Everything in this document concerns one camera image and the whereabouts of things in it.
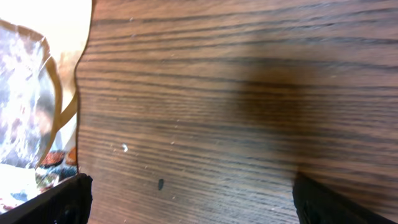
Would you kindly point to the beige brown snack pouch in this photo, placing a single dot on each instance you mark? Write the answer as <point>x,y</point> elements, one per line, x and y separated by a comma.
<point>42,42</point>

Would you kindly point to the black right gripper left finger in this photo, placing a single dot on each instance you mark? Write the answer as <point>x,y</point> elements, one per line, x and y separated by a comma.
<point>69,202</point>

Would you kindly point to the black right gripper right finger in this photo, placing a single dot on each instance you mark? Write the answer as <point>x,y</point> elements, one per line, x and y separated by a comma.
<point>317,204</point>

